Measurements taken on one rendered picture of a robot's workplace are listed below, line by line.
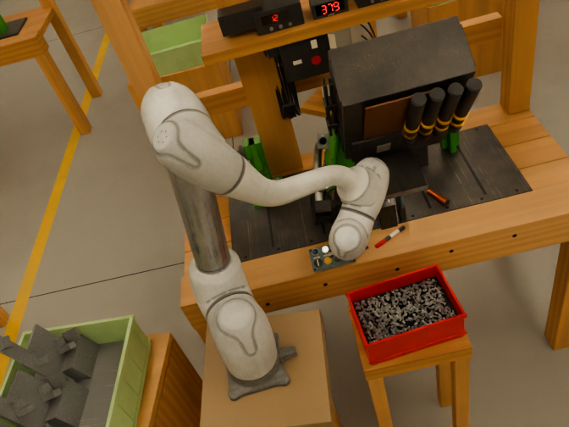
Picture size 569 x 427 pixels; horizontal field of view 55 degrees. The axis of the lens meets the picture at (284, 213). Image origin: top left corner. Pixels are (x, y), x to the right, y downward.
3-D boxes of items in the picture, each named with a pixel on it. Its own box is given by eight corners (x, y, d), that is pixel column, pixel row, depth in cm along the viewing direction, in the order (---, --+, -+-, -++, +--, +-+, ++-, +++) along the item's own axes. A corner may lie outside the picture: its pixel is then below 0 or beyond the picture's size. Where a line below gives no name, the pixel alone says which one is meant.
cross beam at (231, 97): (501, 38, 213) (502, 17, 207) (182, 124, 223) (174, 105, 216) (496, 33, 217) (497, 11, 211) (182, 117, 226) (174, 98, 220)
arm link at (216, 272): (210, 339, 164) (189, 287, 179) (260, 317, 168) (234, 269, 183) (142, 124, 111) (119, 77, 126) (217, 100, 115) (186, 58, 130)
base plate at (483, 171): (533, 194, 194) (533, 190, 193) (234, 267, 202) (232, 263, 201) (487, 127, 225) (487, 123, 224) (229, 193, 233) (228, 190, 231)
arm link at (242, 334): (235, 391, 153) (217, 351, 138) (214, 341, 166) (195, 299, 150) (287, 365, 156) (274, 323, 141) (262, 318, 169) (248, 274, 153)
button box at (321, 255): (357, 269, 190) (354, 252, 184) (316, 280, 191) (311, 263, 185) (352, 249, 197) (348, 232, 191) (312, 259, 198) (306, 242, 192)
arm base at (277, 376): (304, 380, 158) (301, 371, 154) (229, 402, 157) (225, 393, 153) (290, 329, 171) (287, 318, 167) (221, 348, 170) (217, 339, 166)
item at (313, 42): (334, 71, 192) (327, 32, 182) (287, 84, 194) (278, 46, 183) (328, 55, 201) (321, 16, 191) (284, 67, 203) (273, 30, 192)
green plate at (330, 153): (353, 185, 194) (360, 135, 180) (329, 186, 193) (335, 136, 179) (346, 165, 202) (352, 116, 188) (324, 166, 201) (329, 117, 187)
